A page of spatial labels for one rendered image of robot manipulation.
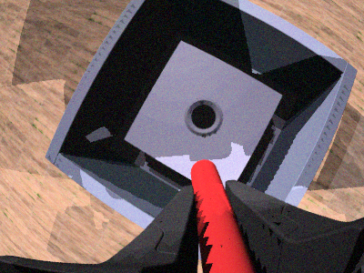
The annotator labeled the grey square plate with hole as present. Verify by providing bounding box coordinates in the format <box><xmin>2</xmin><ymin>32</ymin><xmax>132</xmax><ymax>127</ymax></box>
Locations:
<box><xmin>125</xmin><ymin>41</ymin><xmax>282</xmax><ymax>188</ymax></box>

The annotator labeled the red peg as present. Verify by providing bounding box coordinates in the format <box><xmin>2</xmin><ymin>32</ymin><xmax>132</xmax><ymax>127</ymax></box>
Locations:
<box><xmin>190</xmin><ymin>159</ymin><xmax>257</xmax><ymax>273</ymax></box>

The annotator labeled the grey open box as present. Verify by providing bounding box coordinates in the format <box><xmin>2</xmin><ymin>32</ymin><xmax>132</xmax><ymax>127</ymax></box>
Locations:
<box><xmin>45</xmin><ymin>0</ymin><xmax>357</xmax><ymax>228</ymax></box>

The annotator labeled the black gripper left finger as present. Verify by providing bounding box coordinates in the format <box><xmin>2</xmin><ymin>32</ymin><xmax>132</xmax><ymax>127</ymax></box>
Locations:
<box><xmin>0</xmin><ymin>185</ymin><xmax>199</xmax><ymax>273</ymax></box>

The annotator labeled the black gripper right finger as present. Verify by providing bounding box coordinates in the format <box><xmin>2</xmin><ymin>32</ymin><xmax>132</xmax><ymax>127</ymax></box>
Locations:
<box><xmin>225</xmin><ymin>180</ymin><xmax>364</xmax><ymax>273</ymax></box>

